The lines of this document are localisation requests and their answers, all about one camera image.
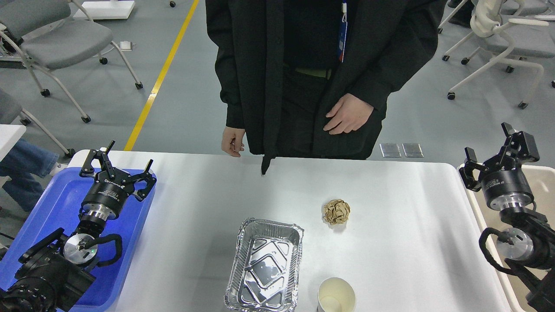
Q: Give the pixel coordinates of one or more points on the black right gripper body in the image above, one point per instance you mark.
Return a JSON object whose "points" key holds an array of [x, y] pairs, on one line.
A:
{"points": [[504, 189]]}

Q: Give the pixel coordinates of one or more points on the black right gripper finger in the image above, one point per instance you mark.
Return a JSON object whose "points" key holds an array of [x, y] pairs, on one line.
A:
{"points": [[477, 176], [519, 148]]}

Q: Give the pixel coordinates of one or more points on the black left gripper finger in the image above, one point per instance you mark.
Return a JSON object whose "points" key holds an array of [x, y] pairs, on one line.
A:
{"points": [[87, 169], [145, 176]]}

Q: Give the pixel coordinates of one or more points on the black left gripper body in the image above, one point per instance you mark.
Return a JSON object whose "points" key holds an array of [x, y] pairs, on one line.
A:
{"points": [[107, 196]]}

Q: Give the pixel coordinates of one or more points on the white paper cup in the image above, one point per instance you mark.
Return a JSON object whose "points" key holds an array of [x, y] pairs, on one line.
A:
{"points": [[335, 295]]}

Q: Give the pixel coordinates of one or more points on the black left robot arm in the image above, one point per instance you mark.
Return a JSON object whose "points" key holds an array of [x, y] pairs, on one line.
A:
{"points": [[75, 249]]}

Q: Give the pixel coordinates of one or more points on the person's right hand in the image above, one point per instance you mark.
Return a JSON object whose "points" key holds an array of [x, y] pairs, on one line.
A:
{"points": [[232, 141]]}

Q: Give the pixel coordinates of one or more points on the person's left hand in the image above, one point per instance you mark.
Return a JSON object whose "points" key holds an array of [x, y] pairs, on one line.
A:
{"points": [[348, 115]]}

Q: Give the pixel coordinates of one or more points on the blue plastic tray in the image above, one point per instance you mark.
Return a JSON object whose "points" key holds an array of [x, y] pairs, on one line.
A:
{"points": [[58, 208]]}

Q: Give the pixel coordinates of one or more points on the metal floor outlet plate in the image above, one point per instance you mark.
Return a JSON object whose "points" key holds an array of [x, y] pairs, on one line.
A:
{"points": [[390, 150], [413, 150]]}

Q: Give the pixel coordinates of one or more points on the seated person in jeans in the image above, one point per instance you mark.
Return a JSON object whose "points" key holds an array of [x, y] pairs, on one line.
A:
{"points": [[24, 161]]}

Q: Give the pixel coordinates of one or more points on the white table corner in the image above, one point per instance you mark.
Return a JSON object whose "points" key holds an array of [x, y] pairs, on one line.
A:
{"points": [[9, 135]]}

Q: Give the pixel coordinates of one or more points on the grey chair at left edge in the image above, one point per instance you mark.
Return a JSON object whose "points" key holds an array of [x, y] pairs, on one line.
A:
{"points": [[10, 109]]}

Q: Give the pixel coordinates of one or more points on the crumpled brown paper ball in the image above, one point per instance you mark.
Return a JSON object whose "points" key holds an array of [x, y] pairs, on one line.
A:
{"points": [[336, 211]]}

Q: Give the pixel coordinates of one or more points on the aluminium foil tray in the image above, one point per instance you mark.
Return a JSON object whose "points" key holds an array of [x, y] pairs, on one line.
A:
{"points": [[266, 267]]}

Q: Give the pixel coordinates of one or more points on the white platform base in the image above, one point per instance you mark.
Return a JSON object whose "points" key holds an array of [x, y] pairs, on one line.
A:
{"points": [[109, 9]]}

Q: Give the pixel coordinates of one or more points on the person in black coat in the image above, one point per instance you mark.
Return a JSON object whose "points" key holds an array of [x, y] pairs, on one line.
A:
{"points": [[283, 65]]}

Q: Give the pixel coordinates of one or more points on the grey chair with white frame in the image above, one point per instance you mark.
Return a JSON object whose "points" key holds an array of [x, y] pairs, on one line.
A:
{"points": [[42, 33]]}

